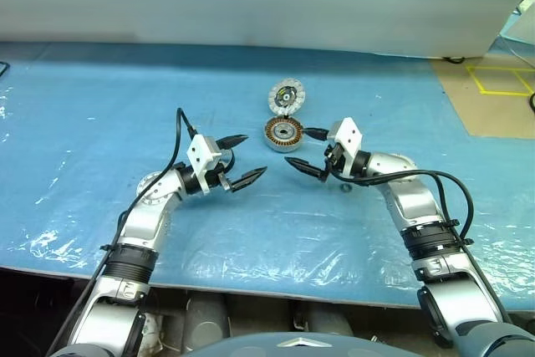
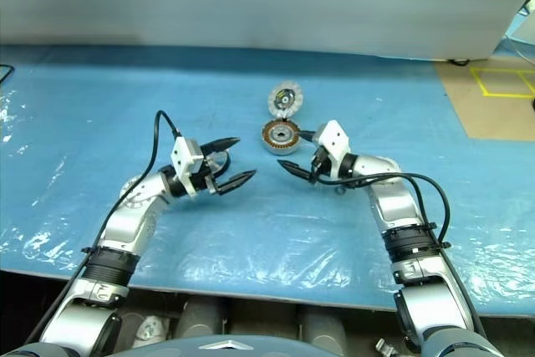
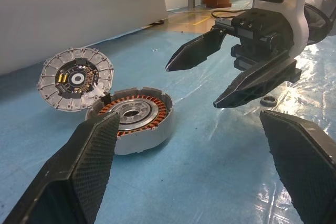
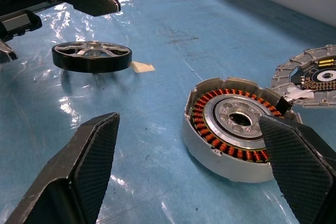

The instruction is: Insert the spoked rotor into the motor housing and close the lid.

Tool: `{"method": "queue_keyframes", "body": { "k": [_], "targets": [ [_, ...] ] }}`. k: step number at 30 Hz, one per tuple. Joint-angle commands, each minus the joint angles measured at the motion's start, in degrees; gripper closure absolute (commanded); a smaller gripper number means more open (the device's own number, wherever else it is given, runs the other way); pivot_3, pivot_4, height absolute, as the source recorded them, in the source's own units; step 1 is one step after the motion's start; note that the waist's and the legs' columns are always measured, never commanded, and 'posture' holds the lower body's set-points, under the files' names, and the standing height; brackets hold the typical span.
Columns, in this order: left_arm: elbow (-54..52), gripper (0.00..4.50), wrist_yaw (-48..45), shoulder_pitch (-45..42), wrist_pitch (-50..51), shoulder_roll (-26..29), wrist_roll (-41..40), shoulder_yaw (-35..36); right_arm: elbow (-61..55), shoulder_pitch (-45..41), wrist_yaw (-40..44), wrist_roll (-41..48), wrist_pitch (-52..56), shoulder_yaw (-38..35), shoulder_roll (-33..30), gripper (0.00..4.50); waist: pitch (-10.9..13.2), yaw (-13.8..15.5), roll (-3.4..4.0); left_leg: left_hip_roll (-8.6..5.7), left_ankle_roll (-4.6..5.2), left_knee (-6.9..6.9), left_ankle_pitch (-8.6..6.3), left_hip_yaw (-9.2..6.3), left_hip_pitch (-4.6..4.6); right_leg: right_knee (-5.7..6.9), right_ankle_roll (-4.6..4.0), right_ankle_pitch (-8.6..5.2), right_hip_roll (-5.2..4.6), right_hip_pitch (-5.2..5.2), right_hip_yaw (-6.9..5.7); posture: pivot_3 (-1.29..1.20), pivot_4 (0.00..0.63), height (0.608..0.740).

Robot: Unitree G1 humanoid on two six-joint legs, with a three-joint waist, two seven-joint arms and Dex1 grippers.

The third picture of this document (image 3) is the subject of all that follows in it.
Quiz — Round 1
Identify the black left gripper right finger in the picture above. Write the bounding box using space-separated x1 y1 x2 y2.
259 110 336 224

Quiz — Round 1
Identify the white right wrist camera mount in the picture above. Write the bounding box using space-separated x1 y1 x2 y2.
235 0 329 59

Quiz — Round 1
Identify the blue table mat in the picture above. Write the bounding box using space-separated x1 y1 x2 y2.
0 0 336 224

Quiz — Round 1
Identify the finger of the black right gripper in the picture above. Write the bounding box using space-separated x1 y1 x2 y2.
213 50 301 109
165 28 226 73

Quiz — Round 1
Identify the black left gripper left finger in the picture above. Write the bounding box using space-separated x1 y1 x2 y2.
0 112 121 224

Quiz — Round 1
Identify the black floor cable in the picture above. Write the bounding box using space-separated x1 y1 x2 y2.
211 8 253 20

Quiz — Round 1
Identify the grey motor housing with copper windings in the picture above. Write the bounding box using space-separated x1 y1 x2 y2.
86 87 175 156

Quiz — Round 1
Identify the silver motor cover with circuit board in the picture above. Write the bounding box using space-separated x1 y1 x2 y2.
36 46 114 113

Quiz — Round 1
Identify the small dark metal ring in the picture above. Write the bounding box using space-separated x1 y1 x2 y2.
260 95 278 108

